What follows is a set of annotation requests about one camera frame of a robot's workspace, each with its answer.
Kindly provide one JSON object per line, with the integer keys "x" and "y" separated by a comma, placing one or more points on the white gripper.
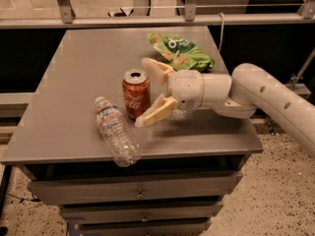
{"x": 184, "y": 88}

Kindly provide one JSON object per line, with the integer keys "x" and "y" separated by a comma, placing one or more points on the red coke can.
{"x": 137, "y": 92}

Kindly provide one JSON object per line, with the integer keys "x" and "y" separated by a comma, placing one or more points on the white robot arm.
{"x": 237, "y": 95}

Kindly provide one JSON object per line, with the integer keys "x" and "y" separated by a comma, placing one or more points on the clear plastic water bottle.
{"x": 115, "y": 131}

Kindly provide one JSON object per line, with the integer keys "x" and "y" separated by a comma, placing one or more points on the green chip bag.
{"x": 180, "y": 53}

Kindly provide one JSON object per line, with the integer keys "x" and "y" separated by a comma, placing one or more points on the grey drawer cabinet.
{"x": 58, "y": 137}

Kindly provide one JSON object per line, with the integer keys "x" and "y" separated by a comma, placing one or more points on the top grey drawer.
{"x": 135, "y": 188}

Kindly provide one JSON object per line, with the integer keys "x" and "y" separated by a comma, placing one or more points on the grey drawer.
{"x": 135, "y": 188}
{"x": 151, "y": 228}
{"x": 141, "y": 212}

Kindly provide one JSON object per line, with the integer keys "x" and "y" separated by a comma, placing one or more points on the bottom grey drawer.
{"x": 151, "y": 228}

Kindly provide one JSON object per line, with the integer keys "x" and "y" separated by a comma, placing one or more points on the middle grey drawer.
{"x": 141, "y": 212}

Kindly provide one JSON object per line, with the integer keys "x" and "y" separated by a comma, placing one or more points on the grey metal railing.
{"x": 74, "y": 14}

